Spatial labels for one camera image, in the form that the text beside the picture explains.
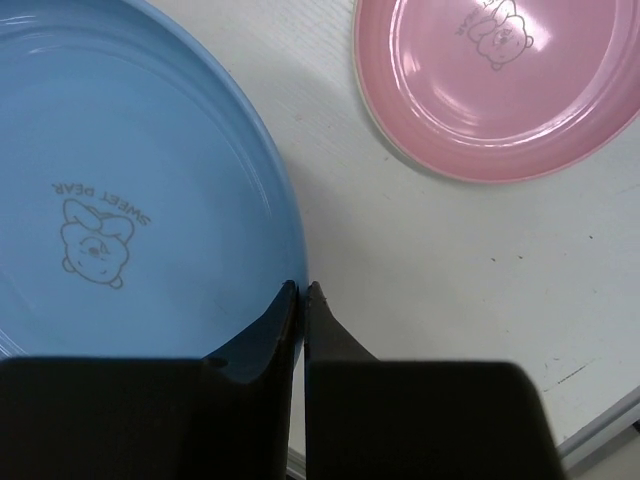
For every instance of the aluminium frame rail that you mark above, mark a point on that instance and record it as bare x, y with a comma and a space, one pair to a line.
615, 420

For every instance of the blue plate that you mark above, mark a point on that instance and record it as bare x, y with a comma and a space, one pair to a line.
145, 209

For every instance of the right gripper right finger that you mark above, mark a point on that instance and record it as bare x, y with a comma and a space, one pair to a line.
368, 418

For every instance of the cream plate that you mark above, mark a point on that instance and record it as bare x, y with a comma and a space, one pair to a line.
371, 121

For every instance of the pink plate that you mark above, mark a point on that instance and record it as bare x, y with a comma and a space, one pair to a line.
498, 91

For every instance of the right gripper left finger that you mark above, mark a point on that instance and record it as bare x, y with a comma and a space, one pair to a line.
223, 416

